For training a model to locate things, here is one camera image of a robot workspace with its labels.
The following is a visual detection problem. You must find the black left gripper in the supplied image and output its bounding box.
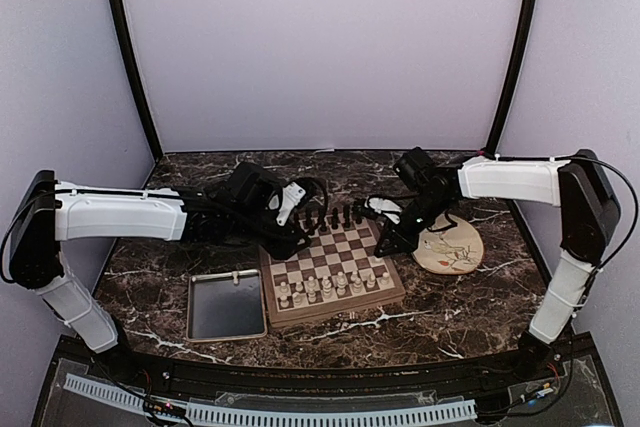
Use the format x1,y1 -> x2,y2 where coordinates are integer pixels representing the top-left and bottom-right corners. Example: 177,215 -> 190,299
228,209 -> 312,260

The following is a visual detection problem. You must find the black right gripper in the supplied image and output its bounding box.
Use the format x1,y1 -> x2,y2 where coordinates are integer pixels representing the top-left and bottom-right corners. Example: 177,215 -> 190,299
374,190 -> 454,256

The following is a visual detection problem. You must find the white chess king piece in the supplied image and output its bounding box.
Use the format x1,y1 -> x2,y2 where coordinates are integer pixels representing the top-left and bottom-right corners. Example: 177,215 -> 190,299
335,272 -> 348,298

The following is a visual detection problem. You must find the white chess knight piece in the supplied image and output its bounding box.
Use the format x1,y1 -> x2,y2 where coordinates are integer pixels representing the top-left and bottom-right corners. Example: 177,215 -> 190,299
292,282 -> 305,306

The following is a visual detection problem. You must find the white chess queen piece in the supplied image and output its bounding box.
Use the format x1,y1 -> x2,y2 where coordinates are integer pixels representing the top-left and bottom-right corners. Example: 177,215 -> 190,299
321,276 -> 334,301

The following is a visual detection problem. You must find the white chess pawn piece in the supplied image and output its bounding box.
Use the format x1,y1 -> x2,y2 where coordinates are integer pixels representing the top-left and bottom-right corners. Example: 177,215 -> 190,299
306,276 -> 317,304

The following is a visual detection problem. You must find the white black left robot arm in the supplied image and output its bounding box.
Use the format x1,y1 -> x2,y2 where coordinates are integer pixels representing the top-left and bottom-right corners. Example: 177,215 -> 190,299
1,162 -> 324,383

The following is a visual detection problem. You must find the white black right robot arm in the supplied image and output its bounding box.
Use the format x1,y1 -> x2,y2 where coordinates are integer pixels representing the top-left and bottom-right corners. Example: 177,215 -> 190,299
364,147 -> 622,381

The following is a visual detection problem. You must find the dark chess pieces row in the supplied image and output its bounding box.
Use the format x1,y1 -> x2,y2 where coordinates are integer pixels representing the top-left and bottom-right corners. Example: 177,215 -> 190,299
293,202 -> 364,235

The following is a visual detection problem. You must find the wooden chess board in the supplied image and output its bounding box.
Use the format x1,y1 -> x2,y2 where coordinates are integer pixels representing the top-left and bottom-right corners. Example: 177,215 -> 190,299
259,217 -> 405,329

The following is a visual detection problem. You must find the round bird pattern plate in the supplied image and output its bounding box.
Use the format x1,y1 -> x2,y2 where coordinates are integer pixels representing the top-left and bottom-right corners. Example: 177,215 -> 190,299
412,214 -> 485,276

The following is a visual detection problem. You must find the metal tray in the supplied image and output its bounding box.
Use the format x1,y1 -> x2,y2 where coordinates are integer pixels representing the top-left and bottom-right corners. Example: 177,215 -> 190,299
186,269 -> 268,343

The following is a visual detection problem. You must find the black front rail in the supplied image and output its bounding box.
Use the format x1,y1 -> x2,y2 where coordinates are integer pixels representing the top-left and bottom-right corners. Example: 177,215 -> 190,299
49,334 -> 596,398

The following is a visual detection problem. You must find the white perforated cable duct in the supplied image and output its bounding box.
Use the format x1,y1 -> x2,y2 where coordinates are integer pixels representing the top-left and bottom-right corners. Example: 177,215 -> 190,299
63,374 -> 478,426

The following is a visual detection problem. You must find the black right frame post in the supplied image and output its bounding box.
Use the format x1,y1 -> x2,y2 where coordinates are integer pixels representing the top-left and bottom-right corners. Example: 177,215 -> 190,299
484,0 -> 536,154

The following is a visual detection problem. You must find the black frame post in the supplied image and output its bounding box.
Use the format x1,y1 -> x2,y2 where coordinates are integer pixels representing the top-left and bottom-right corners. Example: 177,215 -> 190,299
108,0 -> 164,162
484,0 -> 536,154

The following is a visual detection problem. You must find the black left frame post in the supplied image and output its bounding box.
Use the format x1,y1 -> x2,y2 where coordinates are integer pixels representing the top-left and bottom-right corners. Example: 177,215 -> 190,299
108,0 -> 164,162

